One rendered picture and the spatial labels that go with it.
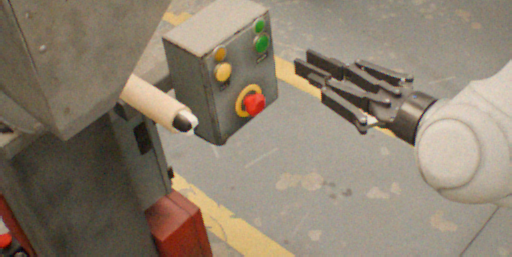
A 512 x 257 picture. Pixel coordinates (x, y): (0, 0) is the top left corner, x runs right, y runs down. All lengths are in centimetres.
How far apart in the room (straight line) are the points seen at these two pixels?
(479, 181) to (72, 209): 77
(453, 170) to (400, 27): 229
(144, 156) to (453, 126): 79
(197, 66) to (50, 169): 32
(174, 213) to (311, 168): 96
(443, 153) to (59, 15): 40
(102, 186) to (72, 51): 77
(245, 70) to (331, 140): 135
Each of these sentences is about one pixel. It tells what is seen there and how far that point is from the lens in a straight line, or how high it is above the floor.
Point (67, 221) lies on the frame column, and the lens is 125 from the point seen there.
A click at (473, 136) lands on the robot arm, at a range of 69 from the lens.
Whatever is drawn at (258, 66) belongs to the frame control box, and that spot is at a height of 103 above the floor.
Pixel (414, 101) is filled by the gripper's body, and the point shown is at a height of 111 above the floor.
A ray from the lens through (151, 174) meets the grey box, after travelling 138.
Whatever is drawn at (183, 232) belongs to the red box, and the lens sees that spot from 147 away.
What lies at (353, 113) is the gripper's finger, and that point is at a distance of 95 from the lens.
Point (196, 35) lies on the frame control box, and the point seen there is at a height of 112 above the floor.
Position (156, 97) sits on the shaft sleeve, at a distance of 73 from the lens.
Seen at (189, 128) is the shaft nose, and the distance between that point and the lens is 71.
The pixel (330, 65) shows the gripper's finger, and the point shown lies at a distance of 104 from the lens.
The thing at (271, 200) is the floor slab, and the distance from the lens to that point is 226.
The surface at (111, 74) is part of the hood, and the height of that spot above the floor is 142.
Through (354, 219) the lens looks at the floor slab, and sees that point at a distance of 219.
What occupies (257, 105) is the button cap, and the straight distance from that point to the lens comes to 112.
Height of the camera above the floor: 173
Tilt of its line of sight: 43 degrees down
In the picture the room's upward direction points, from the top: 8 degrees counter-clockwise
